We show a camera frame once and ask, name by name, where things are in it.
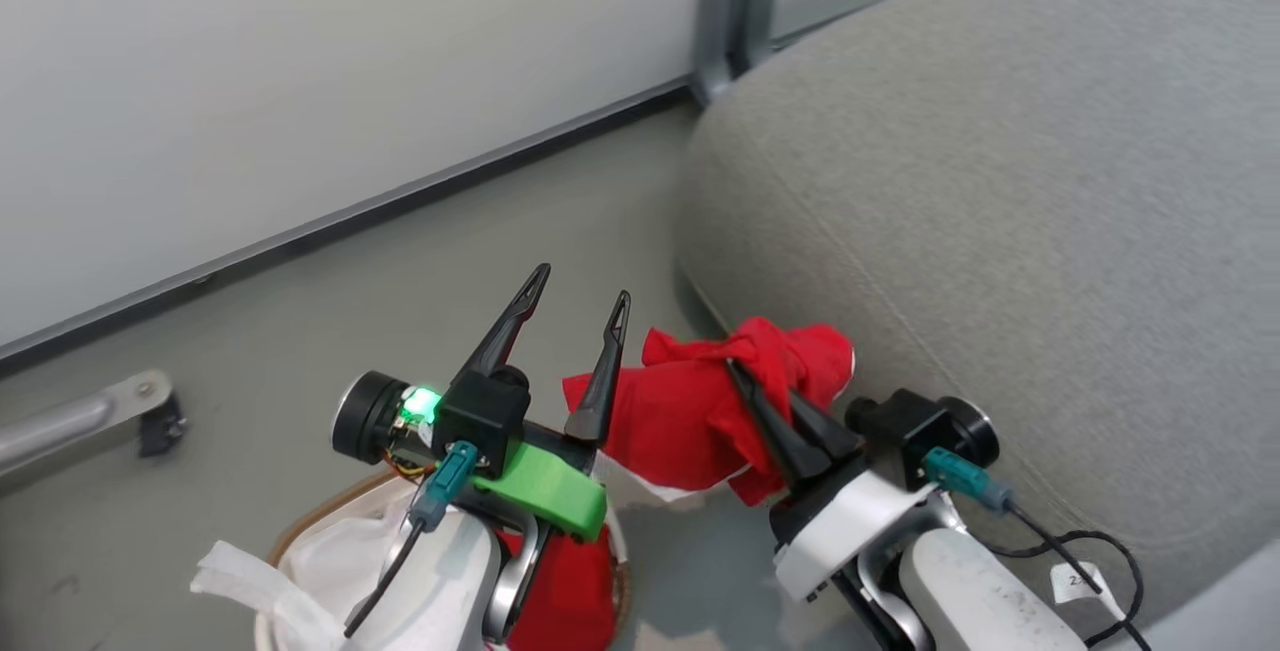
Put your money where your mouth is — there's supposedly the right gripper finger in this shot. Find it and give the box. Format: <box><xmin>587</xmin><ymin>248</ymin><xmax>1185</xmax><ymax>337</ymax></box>
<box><xmin>788</xmin><ymin>388</ymin><xmax>867</xmax><ymax>460</ymax></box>
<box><xmin>725</xmin><ymin>358</ymin><xmax>833</xmax><ymax>485</ymax></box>

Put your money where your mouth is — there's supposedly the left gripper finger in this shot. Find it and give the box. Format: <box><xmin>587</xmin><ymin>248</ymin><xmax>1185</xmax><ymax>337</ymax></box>
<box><xmin>563</xmin><ymin>290</ymin><xmax>632</xmax><ymax>448</ymax></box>
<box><xmin>454</xmin><ymin>263</ymin><xmax>552</xmax><ymax>382</ymax></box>

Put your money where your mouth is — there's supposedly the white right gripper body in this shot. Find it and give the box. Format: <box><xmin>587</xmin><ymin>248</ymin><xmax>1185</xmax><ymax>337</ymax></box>
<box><xmin>768</xmin><ymin>459</ymin><xmax>963</xmax><ymax>605</ymax></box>

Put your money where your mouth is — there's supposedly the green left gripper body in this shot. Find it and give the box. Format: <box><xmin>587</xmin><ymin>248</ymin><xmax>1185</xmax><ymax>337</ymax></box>
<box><xmin>458</xmin><ymin>419</ymin><xmax>611</xmax><ymax>544</ymax></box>

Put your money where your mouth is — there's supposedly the red garment with white trim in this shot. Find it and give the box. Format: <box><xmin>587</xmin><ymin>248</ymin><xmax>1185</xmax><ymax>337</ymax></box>
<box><xmin>561</xmin><ymin>315</ymin><xmax>857</xmax><ymax>508</ymax></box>

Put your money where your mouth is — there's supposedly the white-lined laundry basket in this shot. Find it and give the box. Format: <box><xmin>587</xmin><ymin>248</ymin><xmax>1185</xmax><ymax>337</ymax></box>
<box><xmin>189</xmin><ymin>469</ymin><xmax>633</xmax><ymax>651</ymax></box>

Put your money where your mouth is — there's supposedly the plain red garment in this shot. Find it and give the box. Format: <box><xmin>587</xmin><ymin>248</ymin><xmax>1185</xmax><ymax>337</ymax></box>
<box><xmin>493</xmin><ymin>521</ymin><xmax>617</xmax><ymax>651</ymax></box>

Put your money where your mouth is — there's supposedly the grey fabric sofa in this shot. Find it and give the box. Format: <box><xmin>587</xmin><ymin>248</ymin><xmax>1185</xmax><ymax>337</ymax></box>
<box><xmin>674</xmin><ymin>0</ymin><xmax>1280</xmax><ymax>634</ymax></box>

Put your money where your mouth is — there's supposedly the grey metal bar with foot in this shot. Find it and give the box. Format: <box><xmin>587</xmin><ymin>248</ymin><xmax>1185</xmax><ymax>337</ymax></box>
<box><xmin>0</xmin><ymin>368</ymin><xmax>190</xmax><ymax>479</ymax></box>

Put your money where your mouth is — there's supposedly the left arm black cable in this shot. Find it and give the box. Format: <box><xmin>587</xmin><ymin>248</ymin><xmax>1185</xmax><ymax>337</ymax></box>
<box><xmin>343</xmin><ymin>440</ymin><xmax>482</xmax><ymax>639</ymax></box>

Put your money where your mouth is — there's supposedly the white cable label tag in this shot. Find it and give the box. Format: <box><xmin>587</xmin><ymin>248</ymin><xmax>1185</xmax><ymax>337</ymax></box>
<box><xmin>1048</xmin><ymin>560</ymin><xmax>1113</xmax><ymax>624</ymax></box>

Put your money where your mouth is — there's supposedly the grey metal wall post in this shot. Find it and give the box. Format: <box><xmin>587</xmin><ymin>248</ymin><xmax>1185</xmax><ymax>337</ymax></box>
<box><xmin>689</xmin><ymin>0</ymin><xmax>782</xmax><ymax>109</ymax></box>

